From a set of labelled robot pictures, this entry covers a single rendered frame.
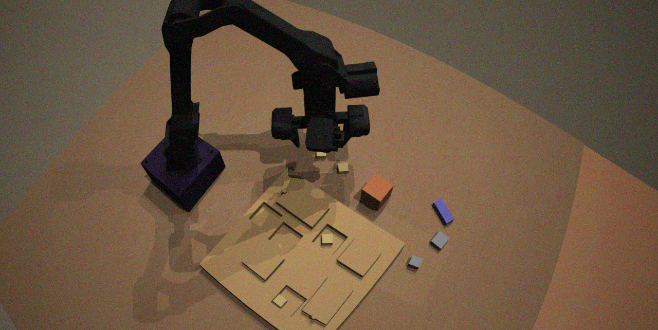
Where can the tan puzzle board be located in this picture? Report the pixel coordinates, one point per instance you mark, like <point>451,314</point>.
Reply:
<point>276,249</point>

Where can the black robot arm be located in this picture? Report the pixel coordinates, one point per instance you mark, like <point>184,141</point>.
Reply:
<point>320,70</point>

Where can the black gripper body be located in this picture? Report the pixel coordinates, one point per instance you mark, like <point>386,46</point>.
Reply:
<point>282,122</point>

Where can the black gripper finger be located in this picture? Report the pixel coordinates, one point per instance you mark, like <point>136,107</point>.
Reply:
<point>347,135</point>
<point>294,138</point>

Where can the orange-brown cube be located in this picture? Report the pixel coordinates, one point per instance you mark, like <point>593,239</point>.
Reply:
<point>376,192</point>

